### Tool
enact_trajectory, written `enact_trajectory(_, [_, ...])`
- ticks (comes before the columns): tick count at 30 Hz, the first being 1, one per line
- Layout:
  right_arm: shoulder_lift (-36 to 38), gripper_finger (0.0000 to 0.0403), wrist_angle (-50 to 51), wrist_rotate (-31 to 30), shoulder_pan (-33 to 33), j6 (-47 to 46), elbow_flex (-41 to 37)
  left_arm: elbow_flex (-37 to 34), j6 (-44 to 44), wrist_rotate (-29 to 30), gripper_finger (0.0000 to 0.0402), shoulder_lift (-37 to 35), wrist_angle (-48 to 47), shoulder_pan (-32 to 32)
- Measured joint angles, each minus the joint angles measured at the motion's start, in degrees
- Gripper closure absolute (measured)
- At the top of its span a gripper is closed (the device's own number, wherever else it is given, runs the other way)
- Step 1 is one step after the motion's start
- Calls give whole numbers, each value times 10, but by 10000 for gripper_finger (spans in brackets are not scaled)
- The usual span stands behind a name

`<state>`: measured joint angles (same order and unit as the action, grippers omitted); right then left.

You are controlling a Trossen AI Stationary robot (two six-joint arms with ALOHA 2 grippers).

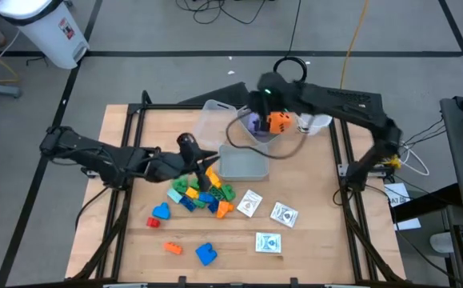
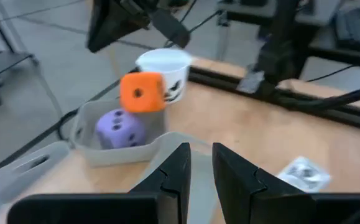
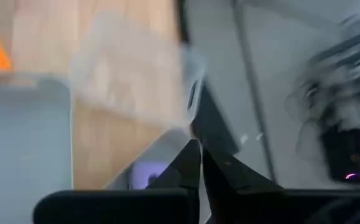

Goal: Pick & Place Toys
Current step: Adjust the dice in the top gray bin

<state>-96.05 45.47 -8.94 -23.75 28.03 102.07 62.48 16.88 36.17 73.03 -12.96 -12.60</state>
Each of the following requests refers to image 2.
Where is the orange foam die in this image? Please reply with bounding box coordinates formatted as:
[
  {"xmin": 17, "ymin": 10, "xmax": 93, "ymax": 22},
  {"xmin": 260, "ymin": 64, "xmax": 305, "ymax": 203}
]
[{"xmin": 119, "ymin": 72, "xmax": 167, "ymax": 113}]

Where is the grey bag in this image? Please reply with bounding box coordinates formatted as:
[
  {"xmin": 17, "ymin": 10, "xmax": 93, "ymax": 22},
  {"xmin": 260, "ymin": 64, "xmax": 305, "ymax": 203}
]
[{"xmin": 335, "ymin": 2, "xmax": 360, "ymax": 47}]

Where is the translucent white plastic bin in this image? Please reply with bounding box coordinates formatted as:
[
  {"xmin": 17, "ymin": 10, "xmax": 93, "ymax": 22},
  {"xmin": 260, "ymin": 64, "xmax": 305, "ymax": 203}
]
[{"xmin": 0, "ymin": 141, "xmax": 70, "ymax": 224}]

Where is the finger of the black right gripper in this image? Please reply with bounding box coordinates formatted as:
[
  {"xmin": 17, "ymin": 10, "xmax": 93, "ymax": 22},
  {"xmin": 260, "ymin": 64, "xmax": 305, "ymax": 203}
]
[
  {"xmin": 150, "ymin": 9, "xmax": 190, "ymax": 49},
  {"xmin": 88, "ymin": 0, "xmax": 151, "ymax": 53}
]

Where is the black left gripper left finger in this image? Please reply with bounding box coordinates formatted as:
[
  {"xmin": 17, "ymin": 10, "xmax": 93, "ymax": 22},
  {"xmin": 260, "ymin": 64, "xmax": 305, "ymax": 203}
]
[{"xmin": 7, "ymin": 142, "xmax": 192, "ymax": 224}]

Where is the purple foam die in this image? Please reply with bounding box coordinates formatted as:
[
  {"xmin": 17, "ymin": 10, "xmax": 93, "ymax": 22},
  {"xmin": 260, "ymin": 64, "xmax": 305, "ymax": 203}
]
[{"xmin": 95, "ymin": 108, "xmax": 147, "ymax": 150}]

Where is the grey neighbouring table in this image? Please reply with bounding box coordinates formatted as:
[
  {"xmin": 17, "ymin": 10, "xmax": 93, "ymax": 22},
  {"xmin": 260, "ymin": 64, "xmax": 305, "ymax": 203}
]
[{"xmin": 218, "ymin": 0, "xmax": 360, "ymax": 71}]

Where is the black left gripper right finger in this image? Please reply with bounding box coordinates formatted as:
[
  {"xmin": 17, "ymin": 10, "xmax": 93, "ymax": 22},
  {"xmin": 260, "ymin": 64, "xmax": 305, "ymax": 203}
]
[{"xmin": 212, "ymin": 142, "xmax": 360, "ymax": 224}]

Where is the white grey-print card box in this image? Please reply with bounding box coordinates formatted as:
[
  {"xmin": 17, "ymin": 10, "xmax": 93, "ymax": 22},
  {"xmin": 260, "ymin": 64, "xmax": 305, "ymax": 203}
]
[{"xmin": 277, "ymin": 156, "xmax": 332, "ymax": 193}]

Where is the grey stand base plate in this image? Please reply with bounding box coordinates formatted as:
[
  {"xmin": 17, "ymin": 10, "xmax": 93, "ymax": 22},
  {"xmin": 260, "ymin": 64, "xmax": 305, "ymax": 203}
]
[{"xmin": 0, "ymin": 50, "xmax": 39, "ymax": 78}]

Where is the white jack-o'-lantern bucket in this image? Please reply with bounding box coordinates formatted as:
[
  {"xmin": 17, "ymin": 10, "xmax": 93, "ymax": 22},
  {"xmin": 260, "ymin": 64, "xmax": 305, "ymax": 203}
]
[{"xmin": 135, "ymin": 48, "xmax": 193, "ymax": 105}]

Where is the thick black cable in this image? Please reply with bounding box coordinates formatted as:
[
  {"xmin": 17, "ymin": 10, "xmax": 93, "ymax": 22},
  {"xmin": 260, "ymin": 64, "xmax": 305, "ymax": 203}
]
[{"xmin": 279, "ymin": 83, "xmax": 360, "ymax": 110}]

